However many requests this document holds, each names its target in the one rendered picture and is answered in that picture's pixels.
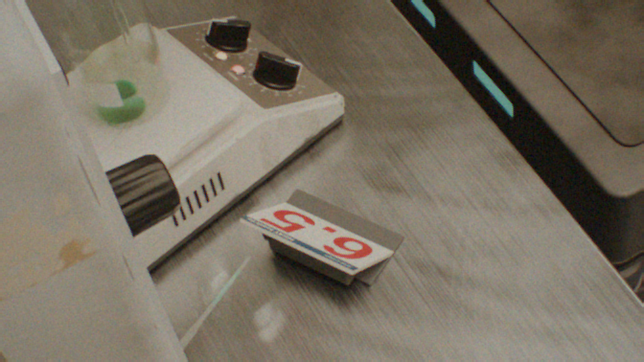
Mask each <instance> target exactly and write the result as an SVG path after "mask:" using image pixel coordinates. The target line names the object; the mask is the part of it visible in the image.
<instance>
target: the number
mask: <svg viewBox="0 0 644 362"><path fill-rule="evenodd" d="M251 217H253V218H255V219H257V220H259V221H261V222H262V223H264V224H266V225H269V226H272V227H274V228H276V229H278V230H280V232H282V233H285V234H287V235H289V236H291V237H293V238H297V239H300V240H302V241H304V242H306V243H307V244H309V245H311V246H314V247H317V248H319V249H321V250H323V251H325V252H327V253H330V255H332V256H334V257H336V258H338V259H341V260H345V261H347V262H348V263H350V264H352V265H354V266H357V265H359V264H361V263H363V262H366V261H368V260H371V259H373V258H375V257H377V256H378V255H379V254H381V253H383V252H387V251H384V250H381V249H379V248H378V247H376V246H374V245H371V244H369V243H367V242H365V241H363V240H360V239H357V238H354V237H352V236H350V235H347V234H345V233H343V232H341V230H338V229H335V228H334V227H332V226H330V225H328V224H325V223H323V222H321V221H319V220H317V219H313V218H311V217H309V216H307V215H304V214H301V213H299V212H297V211H295V210H292V209H290V208H289V207H288V206H286V205H282V206H279V207H276V209H273V210H269V211H266V212H264V213H261V214H258V215H253V216H251Z"/></svg>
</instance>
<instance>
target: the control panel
mask: <svg viewBox="0 0 644 362"><path fill-rule="evenodd" d="M209 25H210V22H209V23H202V24H196V25H191V26H185V27H179V28H173V29H167V30H166V31H167V33H169V34H170V35H172V36H174V37H175V38H176V39H177V40H179V41H180V42H181V43H182V44H184V45H185V46H186V47H187V48H189V49H190V50H191V51H192V53H193V54H195V55H196V56H197V57H199V58H200V59H201V60H202V61H204V62H205V63H206V64H207V65H209V66H210V67H211V68H212V69H214V70H216V71H217V72H218V73H220V74H221V75H222V76H223V77H225V78H226V79H227V80H229V81H230V82H231V83H232V84H234V85H235V86H236V87H237V88H239V90H240V91H241V92H242V93H244V94H245V95H246V96H247V97H248V98H250V99H251V100H252V101H253V102H255V103H256V104H257V105H259V106H260V107H262V108H263V109H268V108H273V107H277V106H281V105H285V104H289V103H295V102H301V101H305V100H309V99H314V98H319V97H323V96H327V95H331V94H334V92H336V91H335V90H333V89H332V88H331V87H330V86H329V85H328V84H326V83H325V82H324V81H322V80H321V79H319V78H318V77H316V76H314V75H313V74H312V73H310V72H309V71H308V70H306V69H305V68H304V67H303V65H302V69H301V73H300V76H299V79H298V80H297V82H296V86H295V87H294V88H291V89H289V90H275V89H271V88H267V87H265V86H263V85H261V84H259V83H258V82H257V81H256V80H255V79H254V77H253V72H254V69H255V65H256V60H257V57H258V53H259V52H260V51H265V52H269V53H272V54H274V55H277V56H281V57H286V58H289V59H293V58H291V57H289V56H288V55H287V54H285V53H284V52H283V51H281V50H280V49H279V48H277V47H276V46H275V45H273V44H272V43H271V42H269V41H268V40H267V39H266V38H263V37H262V36H261V35H259V34H258V33H256V32H255V30H254V29H252V28H251V29H250V34H249V37H248V40H247V42H248V45H247V49H246V50H245V51H243V52H238V53H230V52H224V51H222V50H219V49H217V48H215V47H213V46H212V45H209V44H208V43H207V41H206V40H205V35H206V33H208V30H209ZM217 53H225V54H226V56H227V58H226V59H220V58H219V57H218V56H217ZM293 60H295V59H293ZM235 66H240V67H241V68H243V69H244V72H243V73H239V72H236V71H234V70H233V68H234V67H235Z"/></svg>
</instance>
